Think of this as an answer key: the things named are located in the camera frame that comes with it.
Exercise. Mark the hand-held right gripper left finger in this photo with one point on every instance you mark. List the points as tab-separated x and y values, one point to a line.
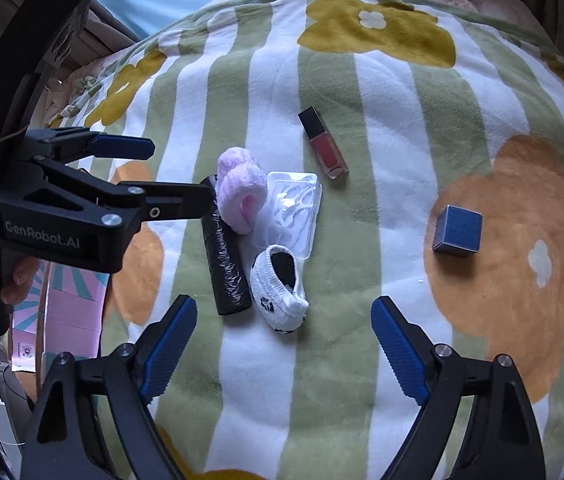
169	350

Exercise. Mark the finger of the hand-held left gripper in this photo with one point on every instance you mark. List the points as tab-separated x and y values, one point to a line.
176	199
124	146

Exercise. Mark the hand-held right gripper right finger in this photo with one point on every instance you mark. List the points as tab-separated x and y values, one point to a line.
397	345

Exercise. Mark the pink fluffy scrunchie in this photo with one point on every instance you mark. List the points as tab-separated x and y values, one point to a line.
239	190

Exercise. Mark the cardboard box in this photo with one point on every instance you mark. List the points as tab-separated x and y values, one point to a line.
66	310

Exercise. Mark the black garbage bag roll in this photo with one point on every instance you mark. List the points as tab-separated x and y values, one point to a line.
224	265

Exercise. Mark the clear plastic bag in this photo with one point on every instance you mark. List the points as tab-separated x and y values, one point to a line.
294	210

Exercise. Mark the white ankle sock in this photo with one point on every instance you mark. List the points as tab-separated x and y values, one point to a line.
279	290

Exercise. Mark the small blue cube box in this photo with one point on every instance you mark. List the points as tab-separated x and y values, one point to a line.
457	231

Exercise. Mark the red lip gloss tube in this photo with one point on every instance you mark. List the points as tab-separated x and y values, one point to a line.
324	147

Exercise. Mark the person's left hand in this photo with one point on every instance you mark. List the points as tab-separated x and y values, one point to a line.
21	280

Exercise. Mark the striped flower blanket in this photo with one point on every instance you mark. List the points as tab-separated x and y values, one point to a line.
362	270

